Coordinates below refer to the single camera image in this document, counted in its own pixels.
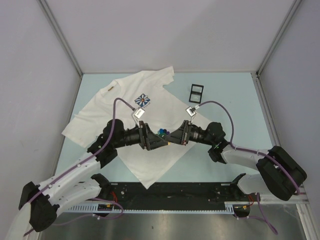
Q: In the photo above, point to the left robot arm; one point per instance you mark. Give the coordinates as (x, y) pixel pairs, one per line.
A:
(40, 204)

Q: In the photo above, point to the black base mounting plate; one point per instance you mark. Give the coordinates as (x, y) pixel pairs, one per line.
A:
(224, 191)

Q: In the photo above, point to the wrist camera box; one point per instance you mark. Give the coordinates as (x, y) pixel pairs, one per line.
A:
(191, 112)
(137, 114)

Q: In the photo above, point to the aluminium front frame rail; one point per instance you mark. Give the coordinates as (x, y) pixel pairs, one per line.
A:
(268, 198)

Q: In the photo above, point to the grey slotted cable duct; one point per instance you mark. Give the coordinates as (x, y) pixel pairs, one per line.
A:
(166, 208)

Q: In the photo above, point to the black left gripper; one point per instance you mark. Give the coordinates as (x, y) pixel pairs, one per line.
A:
(148, 140)

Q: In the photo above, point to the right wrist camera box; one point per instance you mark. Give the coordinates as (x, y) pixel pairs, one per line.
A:
(191, 112)

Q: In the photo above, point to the black open display box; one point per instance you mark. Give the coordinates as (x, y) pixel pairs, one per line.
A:
(196, 93)

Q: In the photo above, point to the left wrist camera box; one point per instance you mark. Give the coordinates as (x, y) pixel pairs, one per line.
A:
(137, 114)

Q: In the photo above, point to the rainbow plush flower brooch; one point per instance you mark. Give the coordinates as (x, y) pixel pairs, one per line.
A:
(161, 132)

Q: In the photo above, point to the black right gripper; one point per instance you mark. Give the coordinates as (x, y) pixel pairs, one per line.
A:
(179, 136)

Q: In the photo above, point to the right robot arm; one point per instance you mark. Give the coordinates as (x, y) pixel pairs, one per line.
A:
(278, 173)

